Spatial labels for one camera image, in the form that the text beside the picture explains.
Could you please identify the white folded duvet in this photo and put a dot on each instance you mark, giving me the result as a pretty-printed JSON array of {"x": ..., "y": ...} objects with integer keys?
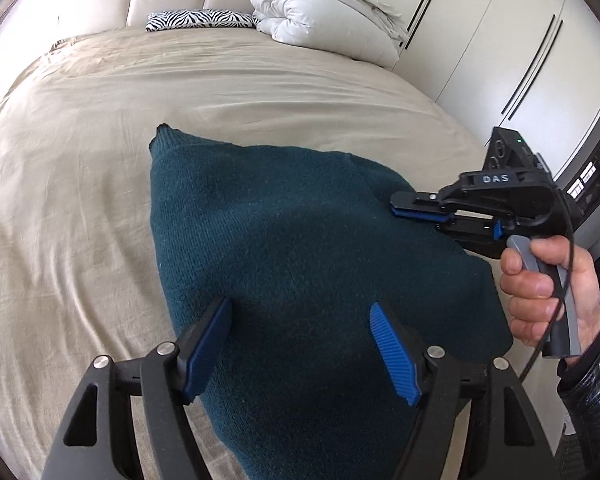
[{"x": 325, "y": 15}]

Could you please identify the zebra print pillow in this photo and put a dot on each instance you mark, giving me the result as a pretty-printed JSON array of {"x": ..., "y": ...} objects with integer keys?
[{"x": 200, "y": 20}]

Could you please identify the dark teal knit sweater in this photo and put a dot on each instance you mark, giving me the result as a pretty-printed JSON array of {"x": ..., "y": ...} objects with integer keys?
[{"x": 290, "y": 240}]

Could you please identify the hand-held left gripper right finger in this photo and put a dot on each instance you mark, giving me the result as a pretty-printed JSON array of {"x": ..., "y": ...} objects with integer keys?
[{"x": 395, "y": 355}]

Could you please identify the bed with beige sheet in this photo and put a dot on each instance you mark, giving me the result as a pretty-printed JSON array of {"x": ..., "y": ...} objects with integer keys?
[{"x": 80, "y": 160}]

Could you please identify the person's right forearm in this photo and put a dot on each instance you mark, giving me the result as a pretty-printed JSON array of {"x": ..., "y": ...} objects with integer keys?
[{"x": 592, "y": 390}]

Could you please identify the white wardrobe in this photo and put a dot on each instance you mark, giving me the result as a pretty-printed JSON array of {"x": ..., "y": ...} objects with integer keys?
[{"x": 480, "y": 60}]

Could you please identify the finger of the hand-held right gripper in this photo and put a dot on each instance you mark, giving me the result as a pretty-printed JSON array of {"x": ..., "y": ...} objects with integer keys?
[
  {"x": 420, "y": 200},
  {"x": 460, "y": 227}
]

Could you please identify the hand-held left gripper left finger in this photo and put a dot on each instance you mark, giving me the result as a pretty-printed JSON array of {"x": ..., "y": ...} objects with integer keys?
[{"x": 209, "y": 342}]

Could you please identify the person's right hand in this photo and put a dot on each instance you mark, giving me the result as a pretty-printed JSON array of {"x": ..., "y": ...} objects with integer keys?
[{"x": 535, "y": 305}]

